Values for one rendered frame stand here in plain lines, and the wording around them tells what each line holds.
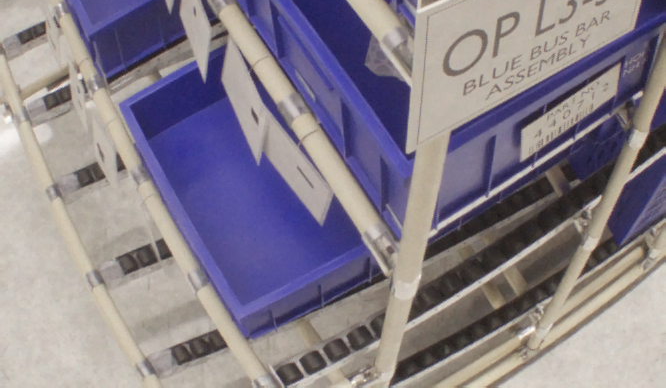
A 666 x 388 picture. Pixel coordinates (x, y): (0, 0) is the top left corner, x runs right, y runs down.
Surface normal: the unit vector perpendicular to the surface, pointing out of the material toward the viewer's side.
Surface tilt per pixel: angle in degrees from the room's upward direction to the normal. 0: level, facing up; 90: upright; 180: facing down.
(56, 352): 0
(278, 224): 3
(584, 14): 90
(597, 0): 90
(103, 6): 3
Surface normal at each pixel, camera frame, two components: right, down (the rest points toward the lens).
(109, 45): 0.50, 0.77
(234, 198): -0.04, -0.44
